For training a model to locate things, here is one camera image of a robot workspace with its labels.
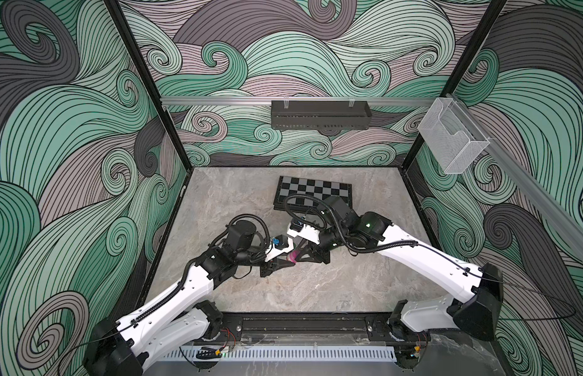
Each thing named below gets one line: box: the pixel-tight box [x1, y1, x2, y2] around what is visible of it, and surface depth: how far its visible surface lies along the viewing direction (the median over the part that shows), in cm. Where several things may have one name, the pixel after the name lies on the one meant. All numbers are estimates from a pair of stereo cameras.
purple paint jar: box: [286, 249, 301, 264], surface depth 68 cm
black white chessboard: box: [273, 175, 353, 213], surface depth 109 cm
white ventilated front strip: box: [157, 345, 397, 362], surface depth 71 cm
